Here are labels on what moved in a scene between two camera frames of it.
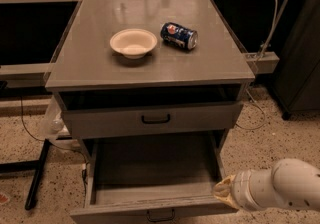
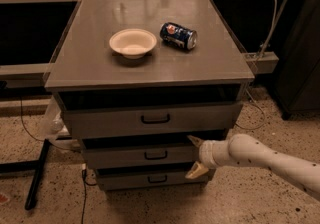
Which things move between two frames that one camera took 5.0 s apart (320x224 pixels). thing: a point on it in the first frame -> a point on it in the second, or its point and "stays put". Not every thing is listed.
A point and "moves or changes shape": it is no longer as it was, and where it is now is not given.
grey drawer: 161,179 moves or changes shape
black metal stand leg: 29,166 stays put
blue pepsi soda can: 175,34 stays put
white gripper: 240,188 -> 205,155
